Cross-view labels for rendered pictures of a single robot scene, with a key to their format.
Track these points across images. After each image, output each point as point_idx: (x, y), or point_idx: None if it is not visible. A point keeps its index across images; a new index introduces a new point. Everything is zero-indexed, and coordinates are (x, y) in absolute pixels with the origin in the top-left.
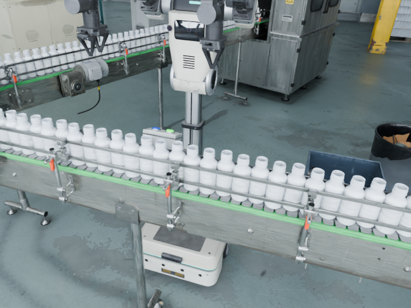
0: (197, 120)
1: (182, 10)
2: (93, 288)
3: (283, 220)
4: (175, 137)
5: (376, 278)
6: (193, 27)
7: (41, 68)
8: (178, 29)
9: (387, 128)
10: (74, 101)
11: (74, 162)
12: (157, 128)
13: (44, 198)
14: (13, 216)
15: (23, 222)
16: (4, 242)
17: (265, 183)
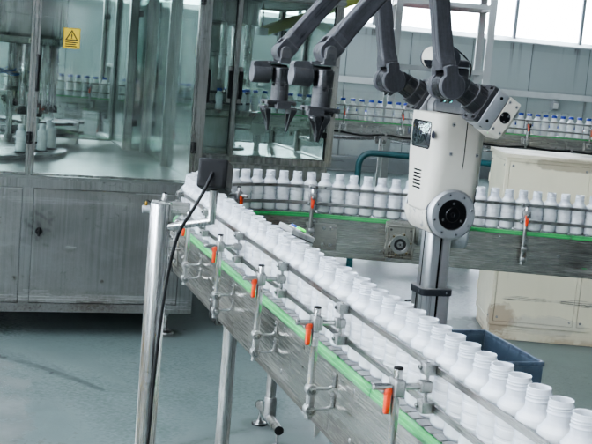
0: (426, 280)
1: (440, 111)
2: None
3: (268, 307)
4: (292, 233)
5: (301, 405)
6: (424, 128)
7: (366, 205)
8: (414, 130)
9: None
10: (554, 366)
11: (210, 241)
12: (293, 225)
13: (311, 432)
14: (253, 427)
15: (254, 436)
16: (210, 440)
17: (270, 257)
